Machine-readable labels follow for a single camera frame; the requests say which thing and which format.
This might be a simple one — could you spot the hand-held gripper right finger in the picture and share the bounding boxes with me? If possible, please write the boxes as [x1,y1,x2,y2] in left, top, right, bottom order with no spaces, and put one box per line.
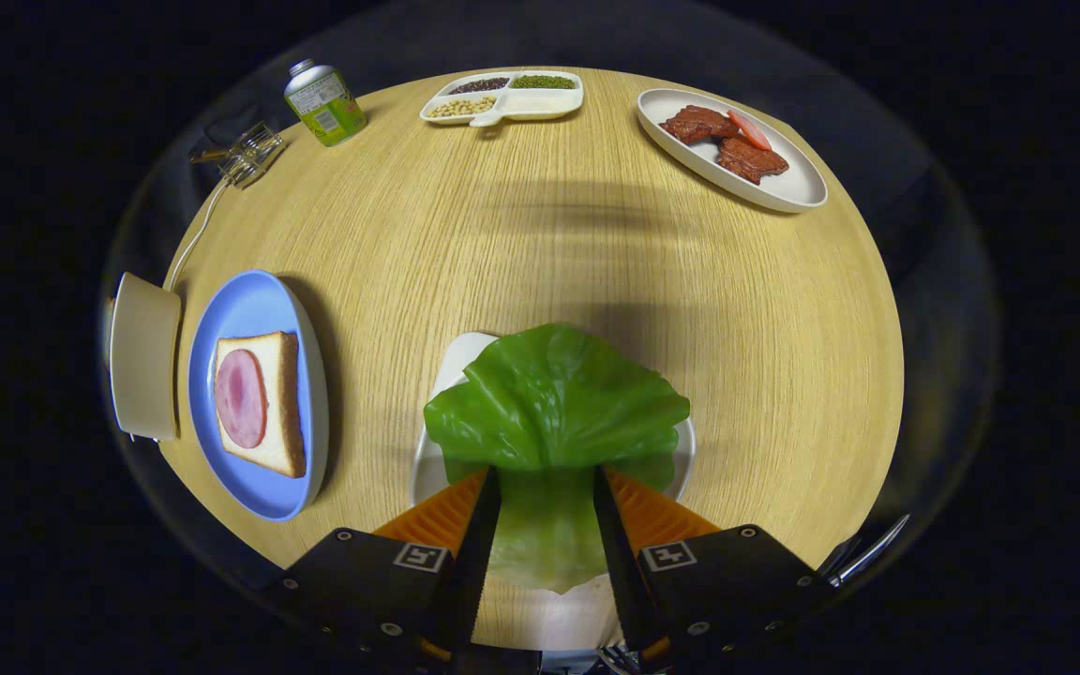
[592,465,833,675]

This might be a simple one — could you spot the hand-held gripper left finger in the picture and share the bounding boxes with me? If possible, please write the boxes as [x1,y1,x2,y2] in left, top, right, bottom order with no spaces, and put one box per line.
[263,466,503,675]

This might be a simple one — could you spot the green lettuce leaf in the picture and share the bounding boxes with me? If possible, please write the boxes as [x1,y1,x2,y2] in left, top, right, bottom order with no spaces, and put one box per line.
[424,323,691,593]

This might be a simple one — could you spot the white rectangular plate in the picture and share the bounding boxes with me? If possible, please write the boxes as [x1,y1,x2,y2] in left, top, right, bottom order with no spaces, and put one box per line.
[411,332,697,507]

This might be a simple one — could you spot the white bread slice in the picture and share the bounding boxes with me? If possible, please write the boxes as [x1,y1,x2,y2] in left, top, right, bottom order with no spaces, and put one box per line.
[214,331,307,479]

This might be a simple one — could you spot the pink ham slice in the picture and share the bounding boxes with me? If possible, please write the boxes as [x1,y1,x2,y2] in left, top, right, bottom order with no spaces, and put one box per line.
[215,350,268,449]

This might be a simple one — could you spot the blue round plate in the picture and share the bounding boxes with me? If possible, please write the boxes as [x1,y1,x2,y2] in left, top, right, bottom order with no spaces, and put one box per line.
[187,270,329,522]

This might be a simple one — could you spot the white toaster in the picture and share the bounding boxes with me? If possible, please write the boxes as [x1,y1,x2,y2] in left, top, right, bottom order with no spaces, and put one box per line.
[109,272,183,442]

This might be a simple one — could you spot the white oval plate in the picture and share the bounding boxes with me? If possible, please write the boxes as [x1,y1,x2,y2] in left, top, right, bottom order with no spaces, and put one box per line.
[637,88,828,214]

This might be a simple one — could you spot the brown meat slice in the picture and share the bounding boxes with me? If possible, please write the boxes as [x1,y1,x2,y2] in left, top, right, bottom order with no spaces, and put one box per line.
[660,105,738,143]
[716,136,789,184]

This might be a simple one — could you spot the red sausage slice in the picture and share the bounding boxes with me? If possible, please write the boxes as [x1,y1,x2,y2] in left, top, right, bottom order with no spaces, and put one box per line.
[727,110,773,151]

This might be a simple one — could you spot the yellow soy beans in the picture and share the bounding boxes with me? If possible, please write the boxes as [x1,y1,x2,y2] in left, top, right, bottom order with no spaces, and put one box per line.
[427,97,497,119]

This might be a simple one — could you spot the clear glass holder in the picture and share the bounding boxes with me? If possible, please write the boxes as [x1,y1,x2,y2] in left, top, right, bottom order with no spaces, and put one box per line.
[188,122,286,188]

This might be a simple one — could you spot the white divided tray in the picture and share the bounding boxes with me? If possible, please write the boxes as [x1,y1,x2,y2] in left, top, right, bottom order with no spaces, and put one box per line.
[420,70,585,128]

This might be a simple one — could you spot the green label metal bottle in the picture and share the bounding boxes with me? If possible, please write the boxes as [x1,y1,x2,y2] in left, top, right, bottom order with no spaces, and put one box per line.
[284,59,368,147]

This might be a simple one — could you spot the shiny metal frame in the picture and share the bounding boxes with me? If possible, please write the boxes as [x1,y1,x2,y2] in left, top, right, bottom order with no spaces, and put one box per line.
[821,514,911,589]

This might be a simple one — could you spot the white toaster cable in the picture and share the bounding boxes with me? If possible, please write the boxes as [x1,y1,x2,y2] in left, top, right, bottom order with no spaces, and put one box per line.
[163,176,233,292]

